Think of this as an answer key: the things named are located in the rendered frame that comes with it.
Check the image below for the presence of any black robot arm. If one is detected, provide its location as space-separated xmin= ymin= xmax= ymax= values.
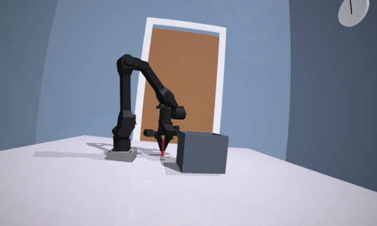
xmin=112 ymin=54 xmax=186 ymax=152

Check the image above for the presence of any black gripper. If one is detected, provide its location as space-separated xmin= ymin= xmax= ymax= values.
xmin=143 ymin=119 xmax=174 ymax=151

